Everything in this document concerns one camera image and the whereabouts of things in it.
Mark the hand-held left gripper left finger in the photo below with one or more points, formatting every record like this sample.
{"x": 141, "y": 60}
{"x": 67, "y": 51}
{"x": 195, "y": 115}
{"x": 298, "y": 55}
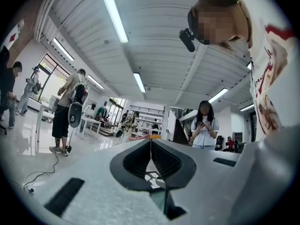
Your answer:
{"x": 93, "y": 184}

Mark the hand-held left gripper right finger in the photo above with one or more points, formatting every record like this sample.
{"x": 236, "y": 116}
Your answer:
{"x": 201, "y": 177}

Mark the black hanging tool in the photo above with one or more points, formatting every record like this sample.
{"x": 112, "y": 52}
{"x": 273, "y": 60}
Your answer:
{"x": 69, "y": 146}

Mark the chair with orange cushion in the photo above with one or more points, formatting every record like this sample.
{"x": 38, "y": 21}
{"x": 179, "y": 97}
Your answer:
{"x": 155, "y": 137}

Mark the small white table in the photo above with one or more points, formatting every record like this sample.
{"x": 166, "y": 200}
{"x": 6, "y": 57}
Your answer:
{"x": 91, "y": 121}

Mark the grey oval device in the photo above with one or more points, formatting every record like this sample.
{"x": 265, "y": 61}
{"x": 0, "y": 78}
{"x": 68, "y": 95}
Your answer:
{"x": 75, "y": 115}

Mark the ceiling tube light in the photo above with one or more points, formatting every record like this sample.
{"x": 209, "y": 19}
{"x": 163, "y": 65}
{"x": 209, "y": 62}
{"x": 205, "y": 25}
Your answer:
{"x": 114, "y": 15}
{"x": 139, "y": 82}
{"x": 246, "y": 107}
{"x": 95, "y": 81}
{"x": 218, "y": 95}
{"x": 63, "y": 48}

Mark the white metal-leg desk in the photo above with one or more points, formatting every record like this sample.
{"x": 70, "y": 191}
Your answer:
{"x": 45, "y": 109}

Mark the dark-framed window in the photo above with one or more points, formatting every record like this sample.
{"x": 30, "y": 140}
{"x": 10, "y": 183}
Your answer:
{"x": 50, "y": 78}

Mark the person's cream printed shirt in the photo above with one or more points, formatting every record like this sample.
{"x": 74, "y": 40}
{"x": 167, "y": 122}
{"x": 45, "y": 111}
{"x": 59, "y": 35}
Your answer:
{"x": 276, "y": 78}

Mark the person's head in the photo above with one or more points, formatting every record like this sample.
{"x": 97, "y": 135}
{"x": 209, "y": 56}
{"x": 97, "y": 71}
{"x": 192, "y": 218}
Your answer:
{"x": 222, "y": 24}

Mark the white wall shelf unit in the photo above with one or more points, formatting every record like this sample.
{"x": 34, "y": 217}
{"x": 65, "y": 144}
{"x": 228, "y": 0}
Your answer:
{"x": 147, "y": 118}

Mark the black head-mounted camera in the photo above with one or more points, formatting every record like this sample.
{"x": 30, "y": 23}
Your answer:
{"x": 187, "y": 40}

